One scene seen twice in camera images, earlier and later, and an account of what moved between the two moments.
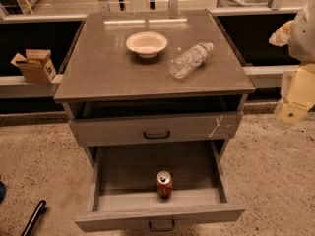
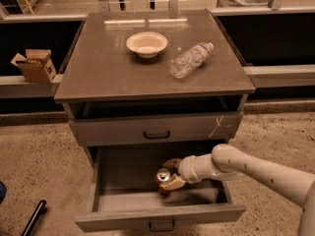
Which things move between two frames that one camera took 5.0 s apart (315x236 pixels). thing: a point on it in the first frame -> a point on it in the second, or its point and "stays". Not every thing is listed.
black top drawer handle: x=157 y=137 stays
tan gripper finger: x=282 y=36 -> x=174 y=183
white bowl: x=147 y=43 stays
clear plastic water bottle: x=188 y=61 stays
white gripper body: x=303 y=38 -> x=188 y=169
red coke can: x=164 y=184 stays
